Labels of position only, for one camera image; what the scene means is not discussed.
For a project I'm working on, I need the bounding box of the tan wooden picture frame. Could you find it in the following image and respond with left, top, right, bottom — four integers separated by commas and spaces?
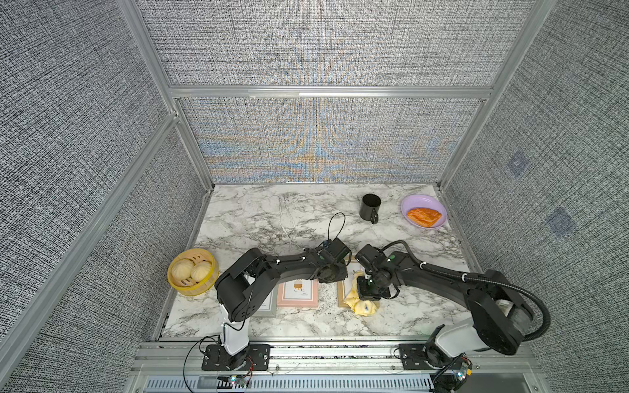
337, 260, 365, 309

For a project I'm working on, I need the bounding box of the yellow cleaning cloth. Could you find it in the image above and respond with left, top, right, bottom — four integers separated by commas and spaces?
342, 276, 379, 316

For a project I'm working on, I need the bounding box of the pink picture frame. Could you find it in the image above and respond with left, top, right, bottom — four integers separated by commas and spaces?
277, 279, 319, 308

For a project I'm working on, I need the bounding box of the grey-green picture frame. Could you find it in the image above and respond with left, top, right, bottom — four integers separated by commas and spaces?
254, 288, 278, 318

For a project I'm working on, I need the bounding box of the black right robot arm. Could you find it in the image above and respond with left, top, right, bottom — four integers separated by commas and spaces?
356, 245, 533, 368

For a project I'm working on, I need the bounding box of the black mug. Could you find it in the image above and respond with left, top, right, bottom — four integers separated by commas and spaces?
359, 193, 382, 224

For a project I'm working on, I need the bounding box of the orange pastry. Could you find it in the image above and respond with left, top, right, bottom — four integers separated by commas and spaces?
406, 207, 442, 228

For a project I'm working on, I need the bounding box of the purple bowl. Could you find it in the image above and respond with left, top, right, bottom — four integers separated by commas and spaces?
401, 194, 447, 229

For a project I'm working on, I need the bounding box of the right steamed bun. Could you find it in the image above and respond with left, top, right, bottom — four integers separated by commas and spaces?
190, 261, 213, 283

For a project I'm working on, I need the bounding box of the steamed bun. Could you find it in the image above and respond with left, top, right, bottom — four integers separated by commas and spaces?
190, 261, 213, 283
171, 259, 194, 287

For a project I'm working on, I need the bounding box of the yellow bamboo steamer basket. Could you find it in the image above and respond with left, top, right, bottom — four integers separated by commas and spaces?
167, 248, 219, 297

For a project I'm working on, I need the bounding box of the left steamed bun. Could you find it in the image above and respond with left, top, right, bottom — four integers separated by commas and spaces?
171, 259, 194, 287

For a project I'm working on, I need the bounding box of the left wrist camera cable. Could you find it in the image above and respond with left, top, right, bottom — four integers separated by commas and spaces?
318, 211, 347, 247

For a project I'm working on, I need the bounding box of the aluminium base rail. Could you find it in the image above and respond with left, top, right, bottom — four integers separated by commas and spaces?
123, 337, 551, 392

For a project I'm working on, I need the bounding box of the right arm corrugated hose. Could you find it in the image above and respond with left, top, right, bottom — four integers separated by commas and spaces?
380, 240, 552, 342

